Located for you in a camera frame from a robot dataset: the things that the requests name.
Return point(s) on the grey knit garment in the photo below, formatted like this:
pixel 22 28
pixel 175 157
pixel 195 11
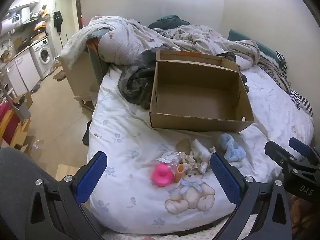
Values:
pixel 228 56

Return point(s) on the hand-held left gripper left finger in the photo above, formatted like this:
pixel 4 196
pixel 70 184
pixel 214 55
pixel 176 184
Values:
pixel 91 177

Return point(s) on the tan flat pad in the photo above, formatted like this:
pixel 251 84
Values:
pixel 183 145

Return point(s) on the small cardboard box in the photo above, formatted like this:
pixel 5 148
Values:
pixel 25 99

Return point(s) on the white kitchen cabinet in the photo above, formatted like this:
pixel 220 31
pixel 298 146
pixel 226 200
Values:
pixel 20 72

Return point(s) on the white water heater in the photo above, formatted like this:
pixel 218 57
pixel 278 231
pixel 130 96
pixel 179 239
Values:
pixel 25 14

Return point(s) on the black white striped cloth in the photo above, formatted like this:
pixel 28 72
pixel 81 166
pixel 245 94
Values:
pixel 301 102

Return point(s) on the flat cardboard piece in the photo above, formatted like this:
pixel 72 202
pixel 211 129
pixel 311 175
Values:
pixel 66 171

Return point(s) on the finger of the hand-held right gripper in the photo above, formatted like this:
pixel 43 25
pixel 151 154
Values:
pixel 300 143
pixel 278 152

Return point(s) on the clear plastic packet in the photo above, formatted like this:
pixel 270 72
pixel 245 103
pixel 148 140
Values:
pixel 168 158

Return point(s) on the camouflage jacket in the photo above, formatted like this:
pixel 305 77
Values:
pixel 140 85

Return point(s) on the black white checkered cloth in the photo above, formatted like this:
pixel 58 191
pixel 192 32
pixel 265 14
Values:
pixel 281 58

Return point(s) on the light wooden bedside cabinet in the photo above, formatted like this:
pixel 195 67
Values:
pixel 80 75

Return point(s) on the white wall cabinet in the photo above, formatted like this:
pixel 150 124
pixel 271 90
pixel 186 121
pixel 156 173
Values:
pixel 23 2

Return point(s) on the grey bin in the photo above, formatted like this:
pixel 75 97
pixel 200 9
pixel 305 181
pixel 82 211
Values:
pixel 24 111

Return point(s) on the teal pillow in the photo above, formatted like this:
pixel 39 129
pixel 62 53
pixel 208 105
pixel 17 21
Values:
pixel 240 36

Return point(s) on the light blue fluffy cloth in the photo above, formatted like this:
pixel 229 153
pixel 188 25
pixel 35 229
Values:
pixel 233 151

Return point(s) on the white washing machine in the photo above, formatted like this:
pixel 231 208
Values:
pixel 42 55

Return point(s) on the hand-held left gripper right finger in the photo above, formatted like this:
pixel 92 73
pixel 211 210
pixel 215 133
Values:
pixel 225 180

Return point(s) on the knitted patterned blanket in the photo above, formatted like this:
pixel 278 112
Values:
pixel 272 70

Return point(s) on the black hanging garment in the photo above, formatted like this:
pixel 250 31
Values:
pixel 58 20

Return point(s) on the red fabric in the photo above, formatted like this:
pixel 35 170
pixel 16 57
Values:
pixel 7 125

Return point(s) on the dark green pillow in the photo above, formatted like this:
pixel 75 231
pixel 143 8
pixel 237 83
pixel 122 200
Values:
pixel 170 21

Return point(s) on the patterned beige quilt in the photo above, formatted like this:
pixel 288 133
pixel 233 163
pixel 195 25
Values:
pixel 130 40

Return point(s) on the pink rubber duck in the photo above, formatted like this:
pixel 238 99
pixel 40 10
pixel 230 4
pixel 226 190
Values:
pixel 162 176

